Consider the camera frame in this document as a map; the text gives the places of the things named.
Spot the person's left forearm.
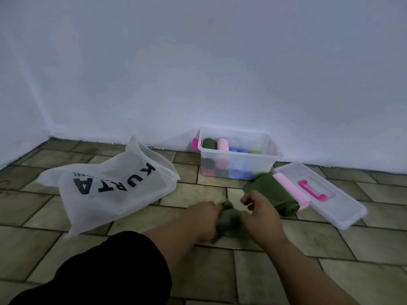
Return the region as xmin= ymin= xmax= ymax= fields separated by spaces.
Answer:
xmin=142 ymin=207 xmax=200 ymax=284

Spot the green cloth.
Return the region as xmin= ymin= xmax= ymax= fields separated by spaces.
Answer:
xmin=243 ymin=173 xmax=300 ymax=217
xmin=211 ymin=200 xmax=252 ymax=245

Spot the person's black garment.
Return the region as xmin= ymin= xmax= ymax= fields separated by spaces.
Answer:
xmin=9 ymin=231 xmax=173 ymax=305

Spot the folded green cloth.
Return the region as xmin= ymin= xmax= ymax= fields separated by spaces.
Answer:
xmin=243 ymin=173 xmax=300 ymax=217

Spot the person's left hand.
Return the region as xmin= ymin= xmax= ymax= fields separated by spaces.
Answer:
xmin=186 ymin=201 xmax=224 ymax=243

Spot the clear lid with pink handle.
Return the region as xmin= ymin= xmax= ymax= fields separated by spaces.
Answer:
xmin=273 ymin=162 xmax=368 ymax=230

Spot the person's right hand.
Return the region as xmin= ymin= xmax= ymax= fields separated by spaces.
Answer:
xmin=240 ymin=190 xmax=286 ymax=250

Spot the white bag with black print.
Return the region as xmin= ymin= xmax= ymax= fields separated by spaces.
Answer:
xmin=36 ymin=135 xmax=181 ymax=240

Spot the person's right forearm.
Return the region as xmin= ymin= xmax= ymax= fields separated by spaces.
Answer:
xmin=263 ymin=232 xmax=361 ymax=305

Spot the folded pink cloth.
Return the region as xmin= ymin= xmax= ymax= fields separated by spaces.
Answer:
xmin=273 ymin=173 xmax=313 ymax=211

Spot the clear plastic storage box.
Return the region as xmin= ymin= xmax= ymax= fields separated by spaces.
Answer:
xmin=192 ymin=127 xmax=283 ymax=182

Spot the pile of rolled coloured cloths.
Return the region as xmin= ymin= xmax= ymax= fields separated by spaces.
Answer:
xmin=201 ymin=138 xmax=279 ymax=181

